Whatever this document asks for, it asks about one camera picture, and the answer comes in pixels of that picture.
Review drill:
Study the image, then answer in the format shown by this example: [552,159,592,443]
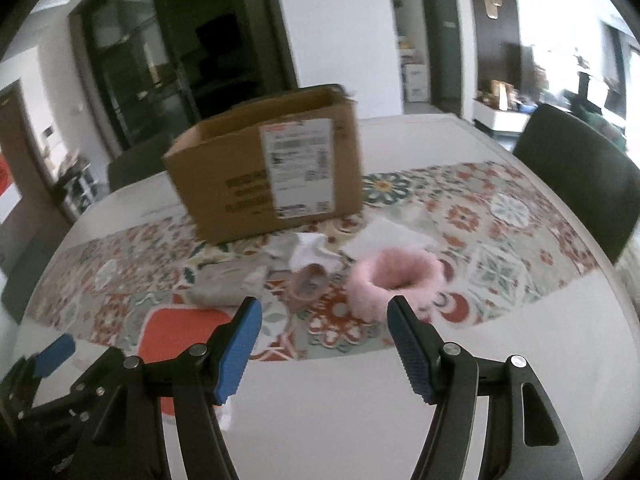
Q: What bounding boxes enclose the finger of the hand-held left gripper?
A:
[0,334,87,463]

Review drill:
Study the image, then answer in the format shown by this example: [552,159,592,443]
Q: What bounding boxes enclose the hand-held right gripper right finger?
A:
[387,295,585,480]

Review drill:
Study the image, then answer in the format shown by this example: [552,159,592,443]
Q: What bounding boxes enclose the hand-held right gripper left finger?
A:
[75,297,264,480]

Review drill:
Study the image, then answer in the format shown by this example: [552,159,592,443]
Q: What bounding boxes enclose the pink fluffy ring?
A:
[346,247,446,322]

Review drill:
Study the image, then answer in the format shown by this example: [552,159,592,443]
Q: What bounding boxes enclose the brown cardboard box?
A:
[161,84,365,244]

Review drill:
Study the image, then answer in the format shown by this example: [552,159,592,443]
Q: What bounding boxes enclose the red cloth with white edge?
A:
[136,305,242,420]

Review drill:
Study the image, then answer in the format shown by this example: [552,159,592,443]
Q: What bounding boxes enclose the grey cloth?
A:
[192,260,269,309]

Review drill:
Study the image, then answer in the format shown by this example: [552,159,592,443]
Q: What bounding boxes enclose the dark green chair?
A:
[107,132,174,194]
[512,104,640,266]
[1,227,76,312]

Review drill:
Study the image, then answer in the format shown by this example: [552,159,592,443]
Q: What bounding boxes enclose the light grey sock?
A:
[264,236,301,274]

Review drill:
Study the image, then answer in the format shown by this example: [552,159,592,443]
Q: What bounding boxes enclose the white folded cloth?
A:
[342,217,437,262]

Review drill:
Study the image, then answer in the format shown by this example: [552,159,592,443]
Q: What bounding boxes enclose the white sock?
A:
[287,232,347,274]

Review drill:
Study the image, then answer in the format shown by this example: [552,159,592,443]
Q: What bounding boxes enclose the floral patterned table runner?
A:
[25,160,602,362]

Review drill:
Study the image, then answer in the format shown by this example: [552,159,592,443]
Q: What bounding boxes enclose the white shelf cart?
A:
[54,157,97,222]

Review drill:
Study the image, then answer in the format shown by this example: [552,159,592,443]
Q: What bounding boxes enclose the white low cabinet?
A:
[472,97,534,137]

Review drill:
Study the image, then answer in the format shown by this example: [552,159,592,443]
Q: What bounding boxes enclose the dark glass door cabinet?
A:
[70,0,202,152]

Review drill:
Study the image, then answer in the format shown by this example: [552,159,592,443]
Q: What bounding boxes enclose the dark doorway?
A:
[417,0,465,117]

